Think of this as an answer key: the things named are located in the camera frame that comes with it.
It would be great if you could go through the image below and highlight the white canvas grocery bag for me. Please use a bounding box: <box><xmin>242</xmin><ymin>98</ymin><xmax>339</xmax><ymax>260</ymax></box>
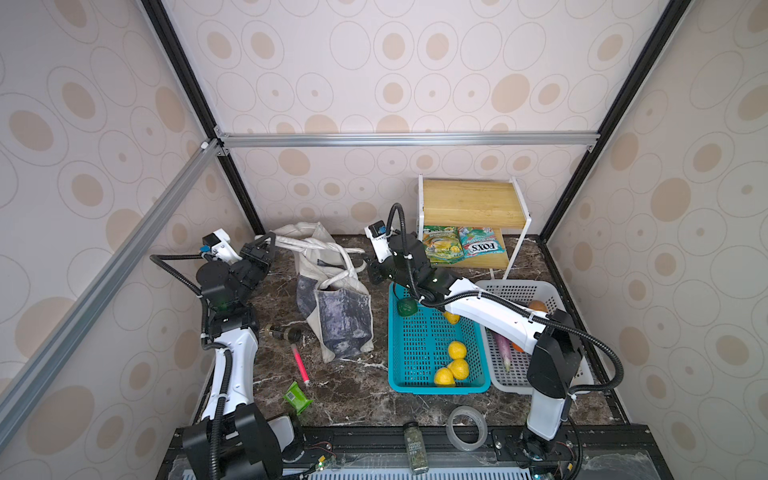
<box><xmin>274</xmin><ymin>222</ymin><xmax>374</xmax><ymax>363</ymax></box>

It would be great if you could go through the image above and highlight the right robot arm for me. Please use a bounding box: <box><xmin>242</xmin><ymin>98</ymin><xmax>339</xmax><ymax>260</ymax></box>
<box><xmin>365</xmin><ymin>221</ymin><xmax>624</xmax><ymax>442</ymax></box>

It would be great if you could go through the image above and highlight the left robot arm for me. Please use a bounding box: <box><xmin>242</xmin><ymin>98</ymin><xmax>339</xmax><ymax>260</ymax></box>
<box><xmin>182</xmin><ymin>230</ymin><xmax>283</xmax><ymax>479</ymax></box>

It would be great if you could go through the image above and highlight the green lemon candy bag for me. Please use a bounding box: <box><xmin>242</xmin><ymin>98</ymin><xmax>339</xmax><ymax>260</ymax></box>
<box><xmin>422</xmin><ymin>226</ymin><xmax>464</xmax><ymax>265</ymax></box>

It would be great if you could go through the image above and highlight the teal Fox's candy bag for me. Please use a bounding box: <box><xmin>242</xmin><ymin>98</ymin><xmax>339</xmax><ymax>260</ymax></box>
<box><xmin>458</xmin><ymin>227</ymin><xmax>504</xmax><ymax>258</ymax></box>

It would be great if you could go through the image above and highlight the green toy pepper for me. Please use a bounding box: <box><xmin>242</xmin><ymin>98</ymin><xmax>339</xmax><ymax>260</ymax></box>
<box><xmin>396</xmin><ymin>298</ymin><xmax>419</xmax><ymax>318</ymax></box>

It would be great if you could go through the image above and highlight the yellow toy lemon upper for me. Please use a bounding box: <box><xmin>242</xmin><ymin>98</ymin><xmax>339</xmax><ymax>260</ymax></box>
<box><xmin>443</xmin><ymin>312</ymin><xmax>460</xmax><ymax>325</ymax></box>

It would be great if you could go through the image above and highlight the teal plastic basket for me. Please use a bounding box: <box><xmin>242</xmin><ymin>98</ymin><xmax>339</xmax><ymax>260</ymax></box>
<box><xmin>388</xmin><ymin>284</ymin><xmax>490</xmax><ymax>395</ymax></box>

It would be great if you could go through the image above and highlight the yellow lemon middle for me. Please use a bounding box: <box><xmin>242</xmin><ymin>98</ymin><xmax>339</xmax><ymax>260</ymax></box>
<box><xmin>448</xmin><ymin>341</ymin><xmax>468</xmax><ymax>360</ymax></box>

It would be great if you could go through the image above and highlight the pink marker pen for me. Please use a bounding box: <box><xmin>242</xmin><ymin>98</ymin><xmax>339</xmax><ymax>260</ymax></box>
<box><xmin>291</xmin><ymin>343</ymin><xmax>311</xmax><ymax>386</ymax></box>

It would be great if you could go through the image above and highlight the yellow lemon right lower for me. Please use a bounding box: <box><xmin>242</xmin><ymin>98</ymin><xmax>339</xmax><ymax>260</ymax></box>
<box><xmin>447</xmin><ymin>358</ymin><xmax>470</xmax><ymax>381</ymax></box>

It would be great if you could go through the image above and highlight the yellow lemon bottom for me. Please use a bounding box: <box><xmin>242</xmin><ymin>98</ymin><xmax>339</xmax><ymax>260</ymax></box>
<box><xmin>433</xmin><ymin>367</ymin><xmax>456</xmax><ymax>387</ymax></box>

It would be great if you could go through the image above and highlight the green small packet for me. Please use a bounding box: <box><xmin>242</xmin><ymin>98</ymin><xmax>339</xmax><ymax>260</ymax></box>
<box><xmin>283</xmin><ymin>381</ymin><xmax>313</xmax><ymax>415</ymax></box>

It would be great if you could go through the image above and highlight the toy potato brown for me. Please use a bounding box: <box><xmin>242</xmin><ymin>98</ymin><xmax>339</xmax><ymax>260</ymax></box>
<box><xmin>528</xmin><ymin>300</ymin><xmax>549</xmax><ymax>313</ymax></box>

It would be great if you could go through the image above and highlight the white plastic basket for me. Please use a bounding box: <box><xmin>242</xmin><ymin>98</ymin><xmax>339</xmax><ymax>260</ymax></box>
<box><xmin>477</xmin><ymin>279</ymin><xmax>594</xmax><ymax>395</ymax></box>

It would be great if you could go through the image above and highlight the clear tape roll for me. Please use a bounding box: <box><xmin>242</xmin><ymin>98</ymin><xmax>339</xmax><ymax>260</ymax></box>
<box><xmin>446</xmin><ymin>406</ymin><xmax>489</xmax><ymax>452</ymax></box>

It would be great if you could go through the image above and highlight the spice jar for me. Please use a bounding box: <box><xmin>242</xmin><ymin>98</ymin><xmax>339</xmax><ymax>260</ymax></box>
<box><xmin>403</xmin><ymin>421</ymin><xmax>429</xmax><ymax>475</ymax></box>

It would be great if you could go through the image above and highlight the white wire shelf rack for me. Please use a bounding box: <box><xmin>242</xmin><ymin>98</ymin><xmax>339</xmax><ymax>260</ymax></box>
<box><xmin>417</xmin><ymin>176</ymin><xmax>532</xmax><ymax>279</ymax></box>

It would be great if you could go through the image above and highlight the aluminium frame bar back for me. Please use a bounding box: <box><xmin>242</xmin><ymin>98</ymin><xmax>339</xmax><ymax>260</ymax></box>
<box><xmin>219</xmin><ymin>130</ymin><xmax>600</xmax><ymax>149</ymax></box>

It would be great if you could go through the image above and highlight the aluminium frame bar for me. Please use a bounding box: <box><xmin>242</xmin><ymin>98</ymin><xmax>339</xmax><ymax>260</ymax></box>
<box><xmin>219</xmin><ymin>130</ymin><xmax>600</xmax><ymax>149</ymax></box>
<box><xmin>1</xmin><ymin>138</ymin><xmax>222</xmax><ymax>449</ymax></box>

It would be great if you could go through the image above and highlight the aluminium frame bar left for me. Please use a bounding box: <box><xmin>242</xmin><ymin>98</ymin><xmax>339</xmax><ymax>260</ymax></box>
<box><xmin>1</xmin><ymin>138</ymin><xmax>222</xmax><ymax>449</ymax></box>

